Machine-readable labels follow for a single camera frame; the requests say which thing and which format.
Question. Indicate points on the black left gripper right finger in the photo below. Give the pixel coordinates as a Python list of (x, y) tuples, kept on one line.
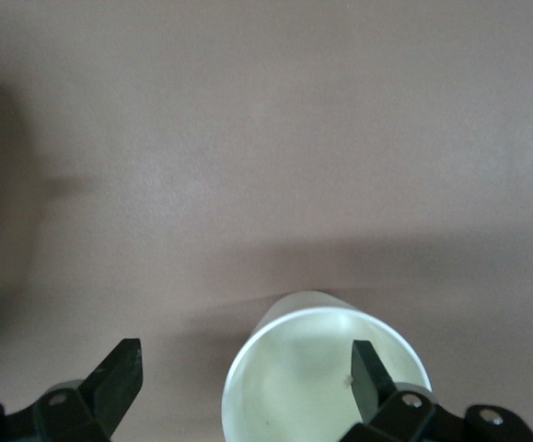
[(369, 387)]

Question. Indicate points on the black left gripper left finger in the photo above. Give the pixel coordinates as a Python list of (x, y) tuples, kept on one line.
[(109, 391)]

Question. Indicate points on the white plastic cup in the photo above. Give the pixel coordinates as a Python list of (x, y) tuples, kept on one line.
[(293, 391)]

